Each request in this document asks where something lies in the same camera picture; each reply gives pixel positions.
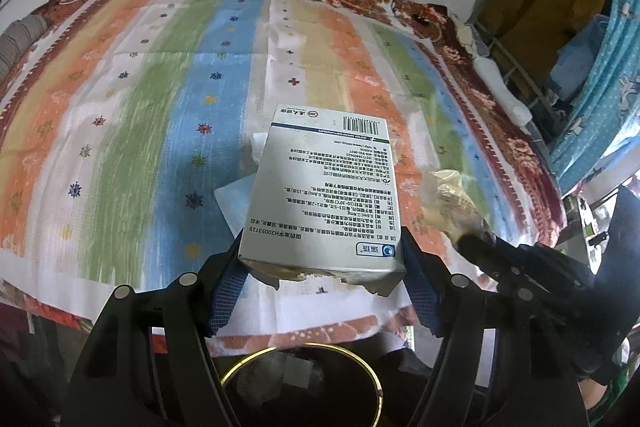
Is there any white medicine box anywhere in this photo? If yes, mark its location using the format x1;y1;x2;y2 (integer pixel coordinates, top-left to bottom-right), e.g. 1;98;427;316
237;103;407;299

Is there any clear plastic bag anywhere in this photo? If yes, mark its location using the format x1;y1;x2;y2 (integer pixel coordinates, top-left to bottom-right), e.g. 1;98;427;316
420;169;497;249

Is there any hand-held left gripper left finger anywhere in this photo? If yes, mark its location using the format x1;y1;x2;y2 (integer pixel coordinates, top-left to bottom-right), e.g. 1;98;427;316
67;234;251;427

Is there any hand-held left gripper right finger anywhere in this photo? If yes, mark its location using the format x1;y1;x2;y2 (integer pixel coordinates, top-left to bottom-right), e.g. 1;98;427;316
400;227;591;427

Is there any floral blanket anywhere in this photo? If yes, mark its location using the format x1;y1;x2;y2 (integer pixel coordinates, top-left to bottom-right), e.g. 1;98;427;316
0;0;570;358

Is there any blue face mask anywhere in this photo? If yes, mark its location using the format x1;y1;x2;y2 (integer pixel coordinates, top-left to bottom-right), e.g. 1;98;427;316
214;177;261;239

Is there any round gold-rimmed tin can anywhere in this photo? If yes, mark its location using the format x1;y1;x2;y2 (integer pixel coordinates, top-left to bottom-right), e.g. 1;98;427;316
220;343;385;427

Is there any striped colourful mat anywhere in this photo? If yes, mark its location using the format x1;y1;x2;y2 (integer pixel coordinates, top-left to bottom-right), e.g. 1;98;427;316
0;0;516;343

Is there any metal rack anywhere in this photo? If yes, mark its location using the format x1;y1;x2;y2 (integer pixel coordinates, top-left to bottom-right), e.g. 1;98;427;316
470;19;563;142

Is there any white cloth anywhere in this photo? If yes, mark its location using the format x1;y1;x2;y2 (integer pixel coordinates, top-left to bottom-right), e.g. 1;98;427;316
470;54;533;125

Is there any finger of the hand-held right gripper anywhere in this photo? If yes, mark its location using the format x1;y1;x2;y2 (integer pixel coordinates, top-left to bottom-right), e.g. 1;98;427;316
456;231;562;293

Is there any grey rolled cloth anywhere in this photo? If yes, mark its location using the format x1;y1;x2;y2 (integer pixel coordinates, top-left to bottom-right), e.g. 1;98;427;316
0;14;48;80

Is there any blue printed curtain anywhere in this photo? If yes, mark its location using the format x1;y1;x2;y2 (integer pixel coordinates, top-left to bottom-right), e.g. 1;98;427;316
547;0;640;198

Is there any blue garment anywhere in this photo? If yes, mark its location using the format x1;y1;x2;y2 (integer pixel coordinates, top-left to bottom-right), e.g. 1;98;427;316
554;13;612;104

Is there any person's right forearm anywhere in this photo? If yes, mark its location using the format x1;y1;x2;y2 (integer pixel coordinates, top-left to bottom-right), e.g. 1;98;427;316
579;377;621;414

